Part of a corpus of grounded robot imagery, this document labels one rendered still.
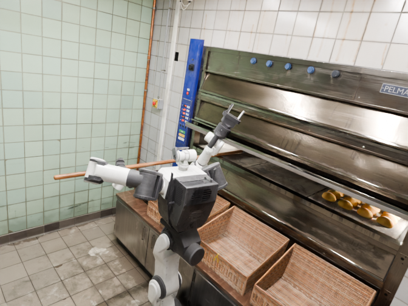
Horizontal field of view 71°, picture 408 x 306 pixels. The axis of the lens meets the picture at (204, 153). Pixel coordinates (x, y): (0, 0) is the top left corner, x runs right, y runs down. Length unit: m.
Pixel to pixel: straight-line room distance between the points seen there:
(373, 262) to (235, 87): 1.56
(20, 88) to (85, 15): 0.86
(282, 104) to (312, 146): 0.37
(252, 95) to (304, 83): 0.42
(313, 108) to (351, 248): 0.93
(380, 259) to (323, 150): 0.73
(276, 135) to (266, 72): 0.48
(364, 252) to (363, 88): 1.01
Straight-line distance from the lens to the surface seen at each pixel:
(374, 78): 1.97
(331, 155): 2.03
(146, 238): 2.72
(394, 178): 1.95
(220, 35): 2.60
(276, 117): 2.19
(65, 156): 3.20
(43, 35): 2.93
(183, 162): 1.55
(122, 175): 1.46
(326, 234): 2.17
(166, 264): 1.83
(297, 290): 2.30
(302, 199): 2.17
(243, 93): 2.36
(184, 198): 1.40
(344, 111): 2.00
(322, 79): 2.07
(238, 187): 2.47
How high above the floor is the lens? 1.99
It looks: 18 degrees down
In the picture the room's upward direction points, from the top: 10 degrees clockwise
